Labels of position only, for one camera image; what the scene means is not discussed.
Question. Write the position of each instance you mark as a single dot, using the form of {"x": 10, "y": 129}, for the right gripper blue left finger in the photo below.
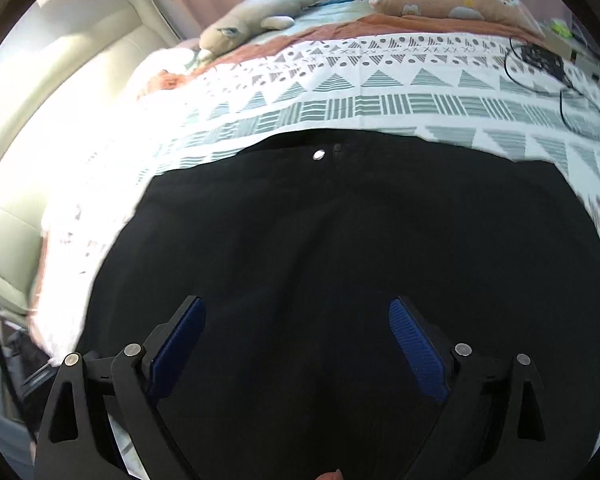
{"x": 170, "y": 345}

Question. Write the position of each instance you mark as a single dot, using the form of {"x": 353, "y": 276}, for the black power adapter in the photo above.
{"x": 544, "y": 60}

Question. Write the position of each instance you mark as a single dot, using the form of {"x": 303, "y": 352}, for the white pillow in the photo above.
{"x": 178, "y": 61}

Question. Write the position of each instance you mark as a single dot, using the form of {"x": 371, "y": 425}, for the patterned white bedspread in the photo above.
{"x": 465, "y": 89}

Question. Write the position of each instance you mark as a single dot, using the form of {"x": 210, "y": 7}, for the beige plush seal toy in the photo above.
{"x": 247, "y": 20}

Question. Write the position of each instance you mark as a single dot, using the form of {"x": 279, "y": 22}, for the white bedside table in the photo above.
{"x": 573, "y": 47}

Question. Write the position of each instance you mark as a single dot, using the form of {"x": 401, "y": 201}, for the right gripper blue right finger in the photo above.
{"x": 424, "y": 347}

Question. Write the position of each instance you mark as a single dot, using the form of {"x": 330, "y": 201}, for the cream padded headboard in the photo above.
{"x": 69, "y": 87}

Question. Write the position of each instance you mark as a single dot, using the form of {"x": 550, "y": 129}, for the person's right hand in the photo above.
{"x": 333, "y": 475}

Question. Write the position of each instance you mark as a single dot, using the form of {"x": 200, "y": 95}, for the large black shirt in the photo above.
{"x": 298, "y": 247}

